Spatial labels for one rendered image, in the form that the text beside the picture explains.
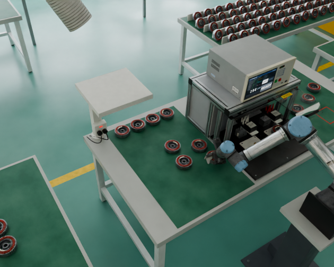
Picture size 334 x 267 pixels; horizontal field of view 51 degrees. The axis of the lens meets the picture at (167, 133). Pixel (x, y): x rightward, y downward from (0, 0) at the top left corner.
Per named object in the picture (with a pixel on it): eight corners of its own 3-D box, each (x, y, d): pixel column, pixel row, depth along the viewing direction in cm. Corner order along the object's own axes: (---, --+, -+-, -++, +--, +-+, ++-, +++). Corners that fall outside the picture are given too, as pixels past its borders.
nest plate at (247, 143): (269, 149, 245) (270, 148, 244) (254, 157, 239) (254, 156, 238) (254, 136, 254) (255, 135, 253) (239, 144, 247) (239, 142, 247)
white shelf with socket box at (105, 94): (152, 145, 247) (152, 94, 215) (105, 166, 231) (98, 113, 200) (128, 117, 267) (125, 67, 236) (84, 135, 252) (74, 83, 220)
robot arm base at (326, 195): (337, 215, 203) (350, 203, 201) (334, 213, 191) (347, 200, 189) (317, 196, 212) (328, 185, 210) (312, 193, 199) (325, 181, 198)
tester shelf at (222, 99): (299, 85, 251) (301, 80, 248) (228, 117, 222) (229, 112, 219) (256, 57, 277) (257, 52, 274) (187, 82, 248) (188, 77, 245)
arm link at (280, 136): (299, 114, 210) (228, 154, 220) (301, 113, 199) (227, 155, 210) (309, 130, 208) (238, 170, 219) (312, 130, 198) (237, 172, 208)
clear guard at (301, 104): (322, 113, 239) (325, 106, 235) (299, 125, 229) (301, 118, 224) (287, 89, 258) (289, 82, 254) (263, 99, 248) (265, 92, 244)
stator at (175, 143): (173, 156, 239) (173, 152, 236) (161, 148, 244) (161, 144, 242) (183, 148, 245) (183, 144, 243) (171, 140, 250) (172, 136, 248)
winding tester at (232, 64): (288, 82, 245) (296, 57, 231) (242, 102, 226) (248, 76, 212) (249, 57, 268) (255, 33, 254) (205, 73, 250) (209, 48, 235)
